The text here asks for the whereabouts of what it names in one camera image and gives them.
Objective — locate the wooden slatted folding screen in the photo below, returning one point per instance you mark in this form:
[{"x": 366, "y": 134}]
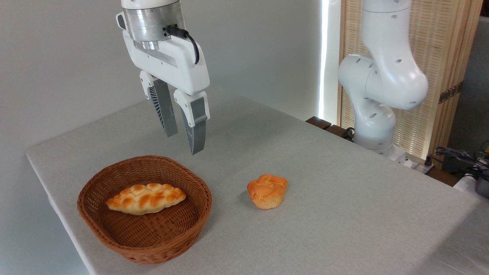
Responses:
[{"x": 443, "y": 46}]

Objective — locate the dark metal screen hinge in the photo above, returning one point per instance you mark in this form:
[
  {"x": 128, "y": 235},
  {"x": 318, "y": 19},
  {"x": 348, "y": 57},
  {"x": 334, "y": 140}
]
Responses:
[{"x": 450, "y": 92}]

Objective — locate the braided golden bread loaf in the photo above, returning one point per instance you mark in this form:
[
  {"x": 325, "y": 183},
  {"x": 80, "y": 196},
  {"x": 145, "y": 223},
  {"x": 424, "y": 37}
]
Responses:
[{"x": 145, "y": 198}]

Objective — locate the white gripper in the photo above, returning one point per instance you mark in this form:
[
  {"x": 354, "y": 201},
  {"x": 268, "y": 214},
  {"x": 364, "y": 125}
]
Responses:
[{"x": 179, "y": 67}]

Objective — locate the brown wicker basket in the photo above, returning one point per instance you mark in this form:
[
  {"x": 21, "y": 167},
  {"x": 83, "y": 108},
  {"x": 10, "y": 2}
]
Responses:
[{"x": 145, "y": 236}]

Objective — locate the dark brown wooden block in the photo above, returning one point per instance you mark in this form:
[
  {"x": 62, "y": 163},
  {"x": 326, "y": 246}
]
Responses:
[{"x": 319, "y": 122}]

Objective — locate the orange muffin bread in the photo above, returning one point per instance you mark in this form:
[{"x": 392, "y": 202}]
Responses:
[{"x": 267, "y": 191}]

